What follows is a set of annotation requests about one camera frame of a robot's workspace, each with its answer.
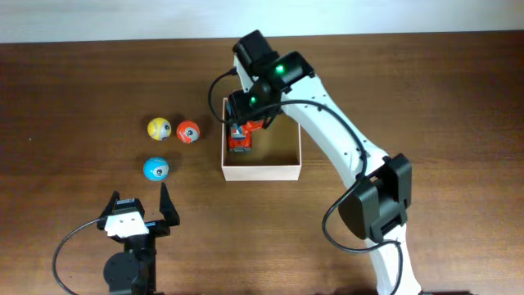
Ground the yellow face ball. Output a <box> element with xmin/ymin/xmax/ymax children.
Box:
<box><xmin>147</xmin><ymin>117</ymin><xmax>172</xmax><ymax>141</ymax></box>

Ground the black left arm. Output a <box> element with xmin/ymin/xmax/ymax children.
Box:
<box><xmin>97</xmin><ymin>183</ymin><xmax>180</xmax><ymax>295</ymax></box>

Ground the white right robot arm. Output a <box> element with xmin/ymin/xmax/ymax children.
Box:
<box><xmin>226</xmin><ymin>30</ymin><xmax>422</xmax><ymax>294</ymax></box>

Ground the red toy truck yellow crane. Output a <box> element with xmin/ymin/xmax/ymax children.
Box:
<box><xmin>228</xmin><ymin>123</ymin><xmax>253</xmax><ymax>152</ymax></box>

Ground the black left cable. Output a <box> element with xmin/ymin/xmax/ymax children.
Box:
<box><xmin>52</xmin><ymin>217</ymin><xmax>106</xmax><ymax>295</ymax></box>

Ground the black cable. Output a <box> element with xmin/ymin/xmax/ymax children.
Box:
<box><xmin>207</xmin><ymin>67</ymin><xmax>404</xmax><ymax>295</ymax></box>
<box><xmin>52</xmin><ymin>217</ymin><xmax>106</xmax><ymax>295</ymax></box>

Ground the red toy fire truck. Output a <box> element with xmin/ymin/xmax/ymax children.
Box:
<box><xmin>242</xmin><ymin>120</ymin><xmax>264</xmax><ymax>133</ymax></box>

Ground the blue face ball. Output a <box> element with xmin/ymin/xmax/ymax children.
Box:
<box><xmin>142</xmin><ymin>157</ymin><xmax>169</xmax><ymax>181</ymax></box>

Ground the red face ball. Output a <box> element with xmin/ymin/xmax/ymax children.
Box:
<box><xmin>176</xmin><ymin>120</ymin><xmax>201</xmax><ymax>144</ymax></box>

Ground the white cardboard box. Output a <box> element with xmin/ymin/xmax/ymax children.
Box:
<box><xmin>220</xmin><ymin>115</ymin><xmax>302</xmax><ymax>181</ymax></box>

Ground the black right cable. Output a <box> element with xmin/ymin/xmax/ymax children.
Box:
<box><xmin>207</xmin><ymin>67</ymin><xmax>404</xmax><ymax>295</ymax></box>

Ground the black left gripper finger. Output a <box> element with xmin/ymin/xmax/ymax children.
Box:
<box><xmin>159</xmin><ymin>182</ymin><xmax>180</xmax><ymax>226</ymax></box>
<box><xmin>100</xmin><ymin>191</ymin><xmax>120</xmax><ymax>218</ymax></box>

